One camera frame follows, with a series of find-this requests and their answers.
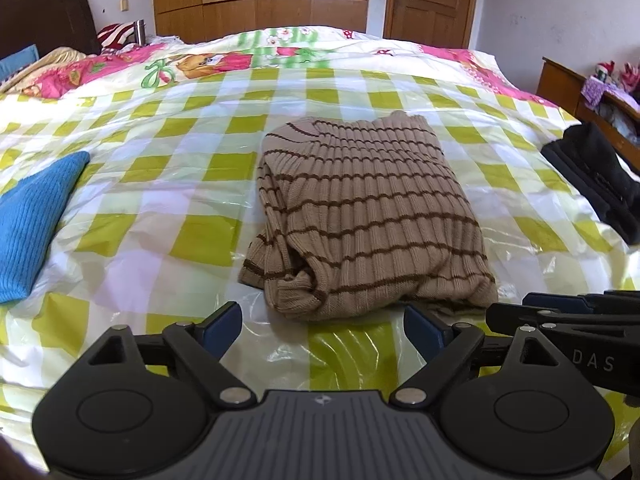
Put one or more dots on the pink floral blanket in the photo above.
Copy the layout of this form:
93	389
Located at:
55	60

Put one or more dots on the red white striped cloth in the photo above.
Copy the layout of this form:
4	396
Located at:
114	35

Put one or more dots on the red white plush toy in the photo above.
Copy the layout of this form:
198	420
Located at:
605	70

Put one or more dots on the tan brown-striped knit sweater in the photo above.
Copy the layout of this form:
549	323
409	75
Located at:
360	210

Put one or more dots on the blue ribbed knit sweater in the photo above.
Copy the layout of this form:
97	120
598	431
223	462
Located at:
30	215

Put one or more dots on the checkered printed bed quilt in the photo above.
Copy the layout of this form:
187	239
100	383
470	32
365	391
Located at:
150	160

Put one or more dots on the pink plush toy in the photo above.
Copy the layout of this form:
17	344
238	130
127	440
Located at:
630	76

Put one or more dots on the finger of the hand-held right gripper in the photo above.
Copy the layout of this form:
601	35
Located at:
555	301
515	317

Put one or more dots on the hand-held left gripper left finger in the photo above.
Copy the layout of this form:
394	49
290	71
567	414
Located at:
222	327

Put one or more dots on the wooden door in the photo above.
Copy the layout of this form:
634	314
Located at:
430	0

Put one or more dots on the steel thermos flask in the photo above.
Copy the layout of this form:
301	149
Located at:
139	31

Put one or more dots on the purple cloth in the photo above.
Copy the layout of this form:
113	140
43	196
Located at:
597	91

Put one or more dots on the dark wooden headboard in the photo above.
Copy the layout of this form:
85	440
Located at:
45	15

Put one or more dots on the black folded garment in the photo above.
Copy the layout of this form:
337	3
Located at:
595	175

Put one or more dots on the blue pillow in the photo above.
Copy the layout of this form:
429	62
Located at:
17	60

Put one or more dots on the wooden dresser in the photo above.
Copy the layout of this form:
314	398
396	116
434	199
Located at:
557	80

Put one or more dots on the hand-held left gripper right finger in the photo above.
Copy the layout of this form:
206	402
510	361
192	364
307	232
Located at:
422	332

